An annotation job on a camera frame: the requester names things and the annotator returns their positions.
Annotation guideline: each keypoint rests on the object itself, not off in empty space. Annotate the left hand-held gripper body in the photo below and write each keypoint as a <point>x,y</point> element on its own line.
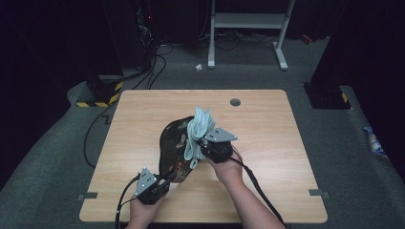
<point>148,187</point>

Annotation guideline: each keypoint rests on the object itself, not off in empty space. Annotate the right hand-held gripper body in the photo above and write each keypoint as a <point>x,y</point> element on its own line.
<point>219,146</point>

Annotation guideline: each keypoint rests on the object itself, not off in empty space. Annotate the light blue striped towel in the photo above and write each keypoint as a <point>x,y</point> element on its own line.
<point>199,127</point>

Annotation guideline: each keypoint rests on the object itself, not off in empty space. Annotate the person's left hand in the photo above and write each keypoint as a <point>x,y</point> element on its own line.
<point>144,211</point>

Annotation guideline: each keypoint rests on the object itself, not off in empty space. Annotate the person's right hand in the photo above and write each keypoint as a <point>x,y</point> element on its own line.
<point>227,170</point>

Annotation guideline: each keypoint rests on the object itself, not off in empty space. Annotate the grey round table grommet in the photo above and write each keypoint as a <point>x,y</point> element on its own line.
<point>235,102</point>

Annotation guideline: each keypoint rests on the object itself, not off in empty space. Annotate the white crumpled paper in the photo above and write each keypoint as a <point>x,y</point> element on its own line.
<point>198,67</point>

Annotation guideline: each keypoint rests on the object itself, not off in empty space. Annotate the black yellow striped base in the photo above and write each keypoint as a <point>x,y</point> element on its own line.
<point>328,98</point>
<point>105,95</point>

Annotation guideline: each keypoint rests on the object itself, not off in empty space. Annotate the dark equipment rack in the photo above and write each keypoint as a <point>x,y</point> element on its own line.
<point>144,35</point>

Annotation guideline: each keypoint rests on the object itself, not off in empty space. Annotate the white metal stand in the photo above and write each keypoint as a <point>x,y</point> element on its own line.
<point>248,20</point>

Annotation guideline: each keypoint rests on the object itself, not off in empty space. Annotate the small red object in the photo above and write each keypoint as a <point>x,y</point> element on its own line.
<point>307,39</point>

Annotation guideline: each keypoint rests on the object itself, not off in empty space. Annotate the blue white packet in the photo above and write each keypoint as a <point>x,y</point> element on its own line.
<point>373,143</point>

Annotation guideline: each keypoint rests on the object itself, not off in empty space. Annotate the grey table bracket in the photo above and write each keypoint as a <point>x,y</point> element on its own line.
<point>85,196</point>
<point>318,192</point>

